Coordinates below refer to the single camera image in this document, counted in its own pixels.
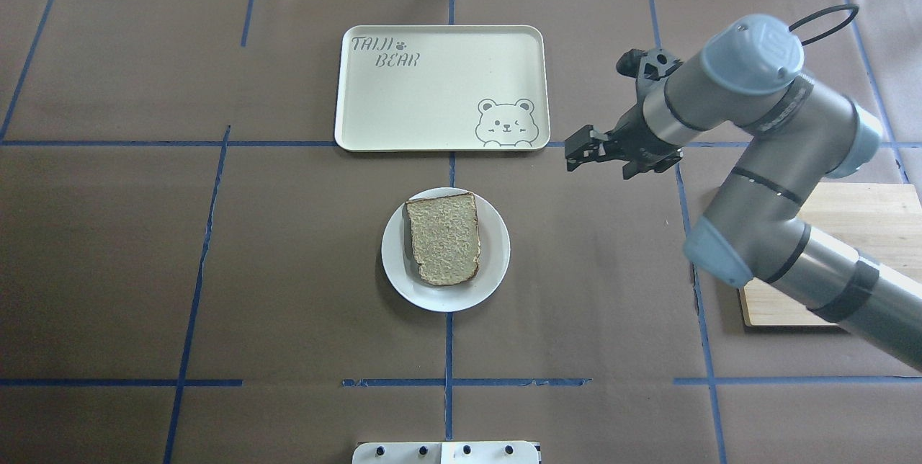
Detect wooden cutting board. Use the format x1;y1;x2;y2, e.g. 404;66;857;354
738;182;921;327

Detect bread slice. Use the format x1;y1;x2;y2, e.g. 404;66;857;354
404;192;480;287

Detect cream bear serving tray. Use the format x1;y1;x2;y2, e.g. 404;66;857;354
334;24;550;152

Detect white round plate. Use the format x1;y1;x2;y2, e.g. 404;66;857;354
380;195;511;313

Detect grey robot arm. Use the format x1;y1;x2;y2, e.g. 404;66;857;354
564;14;921;370

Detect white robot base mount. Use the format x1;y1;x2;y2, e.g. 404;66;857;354
352;440;542;463

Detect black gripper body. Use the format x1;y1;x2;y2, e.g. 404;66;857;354
564;105;683;179

